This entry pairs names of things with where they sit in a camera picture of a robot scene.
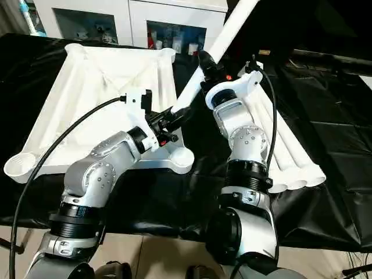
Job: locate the white plastic table top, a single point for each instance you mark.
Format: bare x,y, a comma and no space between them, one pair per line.
87,87

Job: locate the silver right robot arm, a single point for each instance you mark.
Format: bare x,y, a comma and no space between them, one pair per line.
247,139

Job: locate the white mug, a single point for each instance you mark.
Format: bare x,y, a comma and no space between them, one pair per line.
159,44
192,48

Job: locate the white blue patterned container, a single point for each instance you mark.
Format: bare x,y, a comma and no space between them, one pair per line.
177,44

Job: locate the yellowish label tag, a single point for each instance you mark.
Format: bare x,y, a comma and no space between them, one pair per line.
264,52

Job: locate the red bottle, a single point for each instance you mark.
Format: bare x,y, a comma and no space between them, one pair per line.
151,38

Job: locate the white glass door cabinet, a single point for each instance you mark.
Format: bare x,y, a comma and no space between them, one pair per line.
130,14

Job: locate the small white figurine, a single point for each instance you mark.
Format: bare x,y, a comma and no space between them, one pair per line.
82,35

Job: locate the black work mat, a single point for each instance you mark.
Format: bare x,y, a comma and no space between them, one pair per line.
43,87

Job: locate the white flat board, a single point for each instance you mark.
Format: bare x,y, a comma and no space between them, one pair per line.
366,80

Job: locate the dark left robot foot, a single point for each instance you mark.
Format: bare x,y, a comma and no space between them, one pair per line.
113,271

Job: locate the grey curtain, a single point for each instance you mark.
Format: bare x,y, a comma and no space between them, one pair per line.
8,17

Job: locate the black metal table leg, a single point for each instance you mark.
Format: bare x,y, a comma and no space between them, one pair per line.
10,245

